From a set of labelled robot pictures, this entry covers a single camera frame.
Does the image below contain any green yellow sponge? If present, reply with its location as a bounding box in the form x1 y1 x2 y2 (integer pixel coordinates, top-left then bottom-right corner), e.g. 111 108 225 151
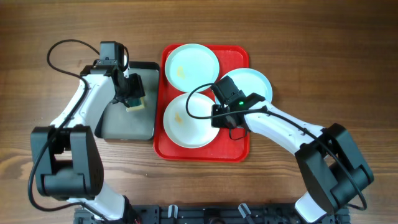
126 97 145 112

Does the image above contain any light blue plate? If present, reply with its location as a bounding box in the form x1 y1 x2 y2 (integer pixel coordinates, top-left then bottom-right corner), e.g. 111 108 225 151
222 68 273 101

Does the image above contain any white plate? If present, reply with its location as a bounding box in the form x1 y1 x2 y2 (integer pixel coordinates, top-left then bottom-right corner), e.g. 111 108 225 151
163 93 220 149

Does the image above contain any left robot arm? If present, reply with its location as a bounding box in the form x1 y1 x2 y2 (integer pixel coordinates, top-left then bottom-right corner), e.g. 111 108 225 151
27 65 144 223

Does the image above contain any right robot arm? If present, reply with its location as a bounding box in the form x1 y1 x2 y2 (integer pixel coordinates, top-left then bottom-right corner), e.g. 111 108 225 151
211 100 374 223

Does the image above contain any black water tray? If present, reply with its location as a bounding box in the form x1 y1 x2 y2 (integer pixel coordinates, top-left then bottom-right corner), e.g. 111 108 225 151
95 62 160 141

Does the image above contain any red plastic tray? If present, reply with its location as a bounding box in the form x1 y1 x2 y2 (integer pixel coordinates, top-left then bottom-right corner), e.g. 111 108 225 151
153 44 250 162

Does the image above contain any mint plate back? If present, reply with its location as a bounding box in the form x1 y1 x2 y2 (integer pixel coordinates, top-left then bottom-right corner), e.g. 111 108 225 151
164 44 220 93

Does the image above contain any black base frame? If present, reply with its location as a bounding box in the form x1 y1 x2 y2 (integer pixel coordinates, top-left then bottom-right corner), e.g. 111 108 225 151
73 203 351 224

